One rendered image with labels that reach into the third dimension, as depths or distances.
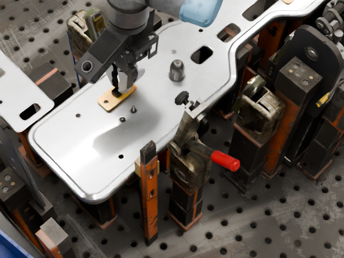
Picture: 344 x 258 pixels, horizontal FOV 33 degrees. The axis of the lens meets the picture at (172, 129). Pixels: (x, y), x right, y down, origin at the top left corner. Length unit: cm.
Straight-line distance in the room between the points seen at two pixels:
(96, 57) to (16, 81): 27
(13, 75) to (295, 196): 73
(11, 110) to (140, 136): 27
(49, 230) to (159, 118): 40
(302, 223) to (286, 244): 7
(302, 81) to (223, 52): 23
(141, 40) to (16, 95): 31
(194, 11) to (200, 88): 34
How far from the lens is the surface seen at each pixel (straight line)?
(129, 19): 100
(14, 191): 106
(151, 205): 115
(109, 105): 119
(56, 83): 127
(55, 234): 89
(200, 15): 91
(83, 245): 140
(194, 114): 94
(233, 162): 98
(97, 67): 104
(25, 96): 124
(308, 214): 146
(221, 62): 126
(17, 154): 90
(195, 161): 108
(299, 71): 113
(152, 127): 117
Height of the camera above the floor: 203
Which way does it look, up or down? 62 degrees down
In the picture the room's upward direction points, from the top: 3 degrees clockwise
